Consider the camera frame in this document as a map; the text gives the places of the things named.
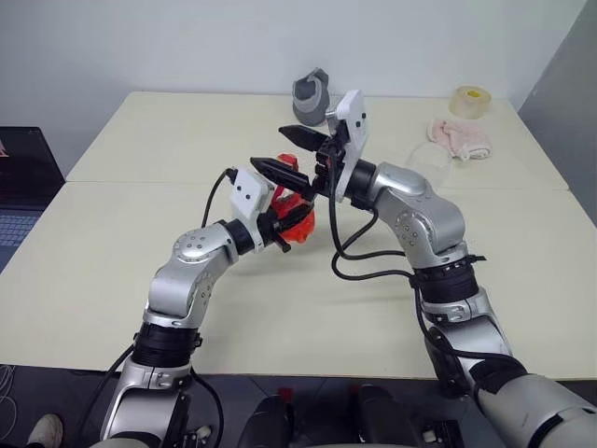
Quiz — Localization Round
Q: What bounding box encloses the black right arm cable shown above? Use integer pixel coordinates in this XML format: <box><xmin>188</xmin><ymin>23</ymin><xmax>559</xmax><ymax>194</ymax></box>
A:
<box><xmin>327</xmin><ymin>139</ymin><xmax>486</xmax><ymax>400</ymax></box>

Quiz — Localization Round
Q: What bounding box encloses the pink cloth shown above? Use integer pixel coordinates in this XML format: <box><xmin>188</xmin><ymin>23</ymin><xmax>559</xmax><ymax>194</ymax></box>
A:
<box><xmin>426</xmin><ymin>118</ymin><xmax>494</xmax><ymax>162</ymax></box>

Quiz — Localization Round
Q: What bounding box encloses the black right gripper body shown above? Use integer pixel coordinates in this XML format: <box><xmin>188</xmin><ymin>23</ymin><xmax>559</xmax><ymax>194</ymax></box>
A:
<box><xmin>311</xmin><ymin>124</ymin><xmax>350</xmax><ymax>198</ymax></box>

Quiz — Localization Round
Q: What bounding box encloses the clear bottle with red drink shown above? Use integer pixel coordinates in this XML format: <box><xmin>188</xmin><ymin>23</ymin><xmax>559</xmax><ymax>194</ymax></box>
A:
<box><xmin>272</xmin><ymin>151</ymin><xmax>319</xmax><ymax>244</ymax></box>

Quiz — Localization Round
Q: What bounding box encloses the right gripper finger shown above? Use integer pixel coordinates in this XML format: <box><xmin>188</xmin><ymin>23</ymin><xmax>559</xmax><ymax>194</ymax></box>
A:
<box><xmin>250</xmin><ymin>157</ymin><xmax>312</xmax><ymax>202</ymax></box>
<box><xmin>278</xmin><ymin>124</ymin><xmax>330</xmax><ymax>153</ymax></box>

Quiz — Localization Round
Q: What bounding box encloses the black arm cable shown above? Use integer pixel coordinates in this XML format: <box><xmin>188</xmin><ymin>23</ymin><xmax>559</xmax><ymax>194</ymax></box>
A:
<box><xmin>327</xmin><ymin>139</ymin><xmax>486</xmax><ymax>400</ymax></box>
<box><xmin>88</xmin><ymin>166</ymin><xmax>239</xmax><ymax>440</ymax></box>

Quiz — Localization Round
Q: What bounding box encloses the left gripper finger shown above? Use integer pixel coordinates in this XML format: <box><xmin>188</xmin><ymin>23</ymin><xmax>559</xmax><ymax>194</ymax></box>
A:
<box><xmin>278</xmin><ymin>201</ymin><xmax>314</xmax><ymax>230</ymax></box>

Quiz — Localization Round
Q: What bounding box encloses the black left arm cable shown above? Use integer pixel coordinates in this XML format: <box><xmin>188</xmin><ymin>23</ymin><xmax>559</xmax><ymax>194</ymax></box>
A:
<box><xmin>88</xmin><ymin>166</ymin><xmax>239</xmax><ymax>440</ymax></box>

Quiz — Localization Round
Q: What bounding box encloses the grey fabric cap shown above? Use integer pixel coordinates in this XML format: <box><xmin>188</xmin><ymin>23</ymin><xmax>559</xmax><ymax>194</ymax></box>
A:
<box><xmin>291</xmin><ymin>67</ymin><xmax>331</xmax><ymax>127</ymax></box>

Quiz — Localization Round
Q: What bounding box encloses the dark laptop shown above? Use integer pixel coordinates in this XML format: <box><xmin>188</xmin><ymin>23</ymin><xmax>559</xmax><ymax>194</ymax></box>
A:
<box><xmin>0</xmin><ymin>125</ymin><xmax>66</xmax><ymax>276</ymax></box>

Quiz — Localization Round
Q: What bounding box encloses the translucent tape roll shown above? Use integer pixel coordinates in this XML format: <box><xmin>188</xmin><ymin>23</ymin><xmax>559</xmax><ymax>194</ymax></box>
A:
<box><xmin>450</xmin><ymin>85</ymin><xmax>494</xmax><ymax>120</ymax></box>

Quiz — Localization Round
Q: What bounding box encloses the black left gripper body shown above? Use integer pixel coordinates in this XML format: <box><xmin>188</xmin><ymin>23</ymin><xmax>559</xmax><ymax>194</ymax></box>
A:
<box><xmin>257</xmin><ymin>209</ymin><xmax>293</xmax><ymax>254</ymax></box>

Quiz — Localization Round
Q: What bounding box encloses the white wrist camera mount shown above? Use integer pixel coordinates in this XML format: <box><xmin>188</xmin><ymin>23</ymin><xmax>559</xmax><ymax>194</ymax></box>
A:
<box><xmin>229</xmin><ymin>166</ymin><xmax>276</xmax><ymax>232</ymax></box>
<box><xmin>325</xmin><ymin>88</ymin><xmax>372</xmax><ymax>204</ymax></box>

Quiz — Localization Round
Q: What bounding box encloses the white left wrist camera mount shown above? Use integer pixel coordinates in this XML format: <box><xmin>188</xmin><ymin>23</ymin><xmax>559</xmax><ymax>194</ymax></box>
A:
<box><xmin>229</xmin><ymin>166</ymin><xmax>276</xmax><ymax>232</ymax></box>

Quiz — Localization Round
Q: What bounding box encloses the white shoe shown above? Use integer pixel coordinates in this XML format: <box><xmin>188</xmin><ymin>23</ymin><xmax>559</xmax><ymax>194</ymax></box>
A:
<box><xmin>26</xmin><ymin>413</ymin><xmax>64</xmax><ymax>448</ymax></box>

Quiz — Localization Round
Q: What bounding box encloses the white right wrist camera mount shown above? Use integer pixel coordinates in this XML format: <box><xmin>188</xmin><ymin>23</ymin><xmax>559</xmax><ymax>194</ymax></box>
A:
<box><xmin>325</xmin><ymin>88</ymin><xmax>372</xmax><ymax>204</ymax></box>

